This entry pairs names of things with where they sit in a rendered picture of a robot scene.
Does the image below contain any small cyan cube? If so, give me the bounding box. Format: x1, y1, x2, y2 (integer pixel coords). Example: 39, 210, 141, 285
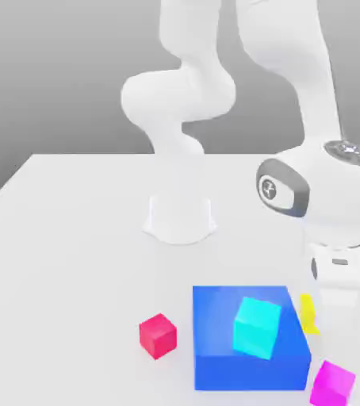
232, 296, 282, 362

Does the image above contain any small magenta cube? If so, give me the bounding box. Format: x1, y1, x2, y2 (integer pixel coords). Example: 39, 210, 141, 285
308, 359, 357, 406

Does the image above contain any small yellow cube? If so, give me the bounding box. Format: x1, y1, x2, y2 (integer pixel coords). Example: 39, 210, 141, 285
299, 293, 321, 336

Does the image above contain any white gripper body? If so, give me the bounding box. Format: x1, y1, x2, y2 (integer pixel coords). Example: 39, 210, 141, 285
316, 285, 360, 321

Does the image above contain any large blue box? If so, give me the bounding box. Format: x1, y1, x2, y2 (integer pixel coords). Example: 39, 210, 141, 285
192, 285, 312, 392

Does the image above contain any small red cube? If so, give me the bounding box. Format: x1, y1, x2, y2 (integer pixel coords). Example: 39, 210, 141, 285
138, 312, 178, 362

